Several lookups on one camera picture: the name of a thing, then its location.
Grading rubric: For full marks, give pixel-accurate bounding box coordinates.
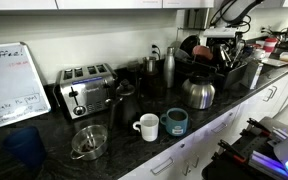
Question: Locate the dark blue plastic cup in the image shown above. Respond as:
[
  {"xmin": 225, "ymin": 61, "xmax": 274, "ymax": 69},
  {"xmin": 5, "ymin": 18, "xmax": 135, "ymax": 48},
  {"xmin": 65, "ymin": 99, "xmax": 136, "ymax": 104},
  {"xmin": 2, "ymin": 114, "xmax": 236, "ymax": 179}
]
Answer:
[{"xmin": 2, "ymin": 126, "xmax": 47, "ymax": 169}]

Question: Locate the white whiteboard with writing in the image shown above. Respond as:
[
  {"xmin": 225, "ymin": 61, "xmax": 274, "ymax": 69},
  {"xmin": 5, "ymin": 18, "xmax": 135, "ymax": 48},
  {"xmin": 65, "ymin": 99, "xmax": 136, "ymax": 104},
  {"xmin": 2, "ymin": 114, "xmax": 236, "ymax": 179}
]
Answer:
[{"xmin": 0, "ymin": 42, "xmax": 51, "ymax": 127}]

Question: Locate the black gooseneck kettle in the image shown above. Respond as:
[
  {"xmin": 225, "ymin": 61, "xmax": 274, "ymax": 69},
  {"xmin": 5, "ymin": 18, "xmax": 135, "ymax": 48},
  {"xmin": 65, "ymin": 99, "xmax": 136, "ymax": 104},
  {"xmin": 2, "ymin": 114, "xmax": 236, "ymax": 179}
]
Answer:
[{"xmin": 108, "ymin": 79, "xmax": 141, "ymax": 130}]

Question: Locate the steel coffee grinder cup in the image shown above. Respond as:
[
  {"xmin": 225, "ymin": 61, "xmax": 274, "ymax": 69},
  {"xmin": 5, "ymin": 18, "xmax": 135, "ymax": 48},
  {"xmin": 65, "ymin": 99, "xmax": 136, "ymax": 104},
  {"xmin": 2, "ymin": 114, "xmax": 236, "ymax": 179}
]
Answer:
[{"xmin": 143, "ymin": 56, "xmax": 156, "ymax": 73}]

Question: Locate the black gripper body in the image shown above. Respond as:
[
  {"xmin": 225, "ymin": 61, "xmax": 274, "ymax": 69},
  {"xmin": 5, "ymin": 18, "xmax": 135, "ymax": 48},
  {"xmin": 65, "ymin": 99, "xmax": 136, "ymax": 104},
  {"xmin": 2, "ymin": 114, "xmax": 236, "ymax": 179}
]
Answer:
[{"xmin": 203, "ymin": 27, "xmax": 242, "ymax": 54}]

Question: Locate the white ceramic mug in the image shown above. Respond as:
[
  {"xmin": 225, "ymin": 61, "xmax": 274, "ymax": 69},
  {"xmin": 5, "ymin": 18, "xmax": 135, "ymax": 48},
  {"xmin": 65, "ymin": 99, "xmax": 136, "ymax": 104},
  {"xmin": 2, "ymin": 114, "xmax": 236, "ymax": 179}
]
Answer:
[{"xmin": 132, "ymin": 113, "xmax": 159, "ymax": 142}]

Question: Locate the black pan in rack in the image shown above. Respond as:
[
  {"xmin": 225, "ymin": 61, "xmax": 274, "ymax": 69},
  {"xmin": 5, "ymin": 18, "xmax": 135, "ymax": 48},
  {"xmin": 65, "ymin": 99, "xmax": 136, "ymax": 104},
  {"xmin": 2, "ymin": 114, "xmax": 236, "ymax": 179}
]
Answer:
[{"xmin": 180, "ymin": 35, "xmax": 200, "ymax": 56}]

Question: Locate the steel coffee carafe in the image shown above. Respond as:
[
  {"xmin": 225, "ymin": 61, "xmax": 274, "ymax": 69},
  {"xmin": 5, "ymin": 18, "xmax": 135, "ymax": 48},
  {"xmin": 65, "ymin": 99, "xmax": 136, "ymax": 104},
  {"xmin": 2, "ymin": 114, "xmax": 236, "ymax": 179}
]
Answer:
[{"xmin": 182, "ymin": 71, "xmax": 215, "ymax": 110}]

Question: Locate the black dish rack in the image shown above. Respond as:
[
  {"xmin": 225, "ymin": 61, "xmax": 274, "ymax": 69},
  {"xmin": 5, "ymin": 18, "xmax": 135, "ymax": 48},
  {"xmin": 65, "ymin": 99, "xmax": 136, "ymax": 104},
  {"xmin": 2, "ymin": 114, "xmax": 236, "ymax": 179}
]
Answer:
[{"xmin": 174, "ymin": 53, "xmax": 252, "ymax": 91}]

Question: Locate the silver four-slot toaster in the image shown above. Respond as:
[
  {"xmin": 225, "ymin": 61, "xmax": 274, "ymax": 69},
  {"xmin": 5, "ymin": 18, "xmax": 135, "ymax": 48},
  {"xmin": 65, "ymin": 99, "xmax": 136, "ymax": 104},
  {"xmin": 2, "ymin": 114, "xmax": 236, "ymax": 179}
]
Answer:
[{"xmin": 54, "ymin": 63, "xmax": 118, "ymax": 119}]

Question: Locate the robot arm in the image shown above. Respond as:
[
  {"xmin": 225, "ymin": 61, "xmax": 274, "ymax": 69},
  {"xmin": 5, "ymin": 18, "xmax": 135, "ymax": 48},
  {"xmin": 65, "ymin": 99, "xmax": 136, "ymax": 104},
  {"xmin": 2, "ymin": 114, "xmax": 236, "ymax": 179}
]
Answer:
[{"xmin": 203, "ymin": 0, "xmax": 264, "ymax": 51}]

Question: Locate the red lidded cup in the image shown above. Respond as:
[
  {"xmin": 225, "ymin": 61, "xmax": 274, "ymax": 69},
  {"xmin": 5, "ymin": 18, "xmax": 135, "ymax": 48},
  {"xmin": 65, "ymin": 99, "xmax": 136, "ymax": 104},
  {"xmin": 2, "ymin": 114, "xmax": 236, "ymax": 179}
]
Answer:
[{"xmin": 263, "ymin": 38, "xmax": 278, "ymax": 53}]

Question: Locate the pink bowl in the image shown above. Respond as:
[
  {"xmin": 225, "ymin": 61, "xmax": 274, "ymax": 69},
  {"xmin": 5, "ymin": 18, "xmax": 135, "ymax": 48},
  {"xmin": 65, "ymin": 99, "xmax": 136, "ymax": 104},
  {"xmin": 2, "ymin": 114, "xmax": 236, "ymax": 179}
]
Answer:
[{"xmin": 192, "ymin": 45, "xmax": 213, "ymax": 61}]

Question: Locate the blue ceramic mug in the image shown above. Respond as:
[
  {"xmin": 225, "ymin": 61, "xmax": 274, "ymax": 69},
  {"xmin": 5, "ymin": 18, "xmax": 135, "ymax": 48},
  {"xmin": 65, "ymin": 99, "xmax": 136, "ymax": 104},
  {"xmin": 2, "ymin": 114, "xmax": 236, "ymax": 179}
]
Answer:
[{"xmin": 160, "ymin": 108, "xmax": 188, "ymax": 136}]

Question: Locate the silver water bottle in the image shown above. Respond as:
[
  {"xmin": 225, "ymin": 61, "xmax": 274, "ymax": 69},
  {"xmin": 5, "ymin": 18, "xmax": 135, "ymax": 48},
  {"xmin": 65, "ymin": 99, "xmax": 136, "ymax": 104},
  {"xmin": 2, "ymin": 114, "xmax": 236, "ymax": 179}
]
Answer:
[{"xmin": 163, "ymin": 47, "xmax": 175, "ymax": 88}]

